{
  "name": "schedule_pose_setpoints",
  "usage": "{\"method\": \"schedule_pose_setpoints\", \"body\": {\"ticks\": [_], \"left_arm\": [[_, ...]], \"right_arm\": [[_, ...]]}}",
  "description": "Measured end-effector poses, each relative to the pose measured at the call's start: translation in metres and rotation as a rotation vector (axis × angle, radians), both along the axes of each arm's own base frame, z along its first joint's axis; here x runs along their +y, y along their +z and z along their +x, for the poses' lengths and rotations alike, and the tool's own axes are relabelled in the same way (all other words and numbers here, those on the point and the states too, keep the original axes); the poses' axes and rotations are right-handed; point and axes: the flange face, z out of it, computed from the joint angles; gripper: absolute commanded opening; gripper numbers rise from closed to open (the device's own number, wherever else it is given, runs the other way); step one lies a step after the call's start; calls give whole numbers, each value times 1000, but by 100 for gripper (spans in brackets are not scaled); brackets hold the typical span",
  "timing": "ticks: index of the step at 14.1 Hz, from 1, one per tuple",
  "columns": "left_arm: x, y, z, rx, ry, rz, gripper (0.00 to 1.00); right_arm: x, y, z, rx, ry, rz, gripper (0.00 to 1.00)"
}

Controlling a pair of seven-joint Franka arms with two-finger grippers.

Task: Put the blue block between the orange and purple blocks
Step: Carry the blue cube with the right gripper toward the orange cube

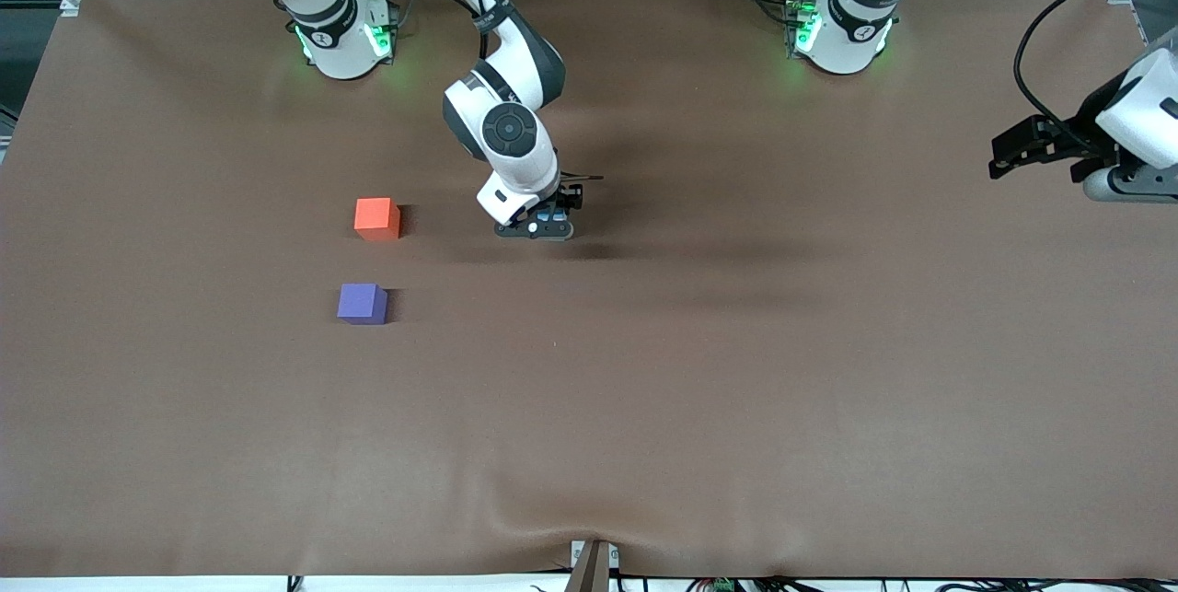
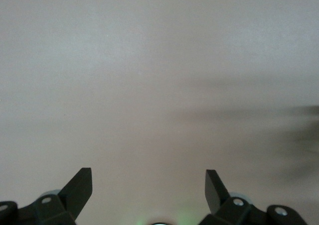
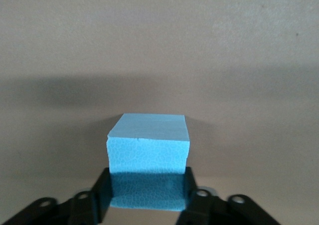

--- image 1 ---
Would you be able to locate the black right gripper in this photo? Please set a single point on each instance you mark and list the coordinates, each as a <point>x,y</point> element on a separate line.
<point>568,198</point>

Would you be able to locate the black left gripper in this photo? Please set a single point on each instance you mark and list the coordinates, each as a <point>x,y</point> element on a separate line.
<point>1091,140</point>

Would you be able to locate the light blue foam block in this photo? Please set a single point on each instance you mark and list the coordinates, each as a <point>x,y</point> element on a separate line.
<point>550,218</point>

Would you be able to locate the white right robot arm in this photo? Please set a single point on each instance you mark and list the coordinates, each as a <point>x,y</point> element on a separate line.
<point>509,127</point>

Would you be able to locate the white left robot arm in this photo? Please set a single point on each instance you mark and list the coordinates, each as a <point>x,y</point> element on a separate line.
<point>851,40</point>

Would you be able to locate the orange foam block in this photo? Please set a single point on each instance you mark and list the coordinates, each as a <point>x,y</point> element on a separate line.
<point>377,219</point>

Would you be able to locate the purple foam block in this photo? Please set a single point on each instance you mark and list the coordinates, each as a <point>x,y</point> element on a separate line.
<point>362,304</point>

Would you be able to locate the brown table mat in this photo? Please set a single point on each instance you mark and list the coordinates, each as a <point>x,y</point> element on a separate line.
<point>589,389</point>

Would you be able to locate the green connector plug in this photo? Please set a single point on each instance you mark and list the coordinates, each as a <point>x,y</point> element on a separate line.
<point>722,586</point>

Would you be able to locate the camera mount post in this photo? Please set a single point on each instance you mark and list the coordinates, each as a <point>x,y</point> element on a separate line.
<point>594,574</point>

